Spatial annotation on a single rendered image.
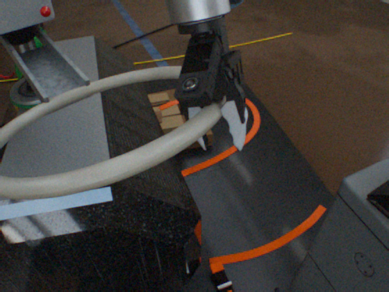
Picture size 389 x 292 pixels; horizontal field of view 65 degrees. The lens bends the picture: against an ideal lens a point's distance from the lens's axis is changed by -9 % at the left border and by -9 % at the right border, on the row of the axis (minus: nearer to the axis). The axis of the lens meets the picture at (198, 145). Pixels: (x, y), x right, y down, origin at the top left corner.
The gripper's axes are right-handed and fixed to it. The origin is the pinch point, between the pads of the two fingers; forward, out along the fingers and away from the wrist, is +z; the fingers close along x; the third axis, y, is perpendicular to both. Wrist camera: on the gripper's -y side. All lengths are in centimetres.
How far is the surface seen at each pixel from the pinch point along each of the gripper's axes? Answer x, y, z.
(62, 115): 70, 30, 7
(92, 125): 57, 29, 11
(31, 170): 63, 5, 13
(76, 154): 54, 16, 14
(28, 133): 75, 18, 7
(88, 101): 66, 40, 6
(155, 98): 115, 154, 52
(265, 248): 18, 71, 104
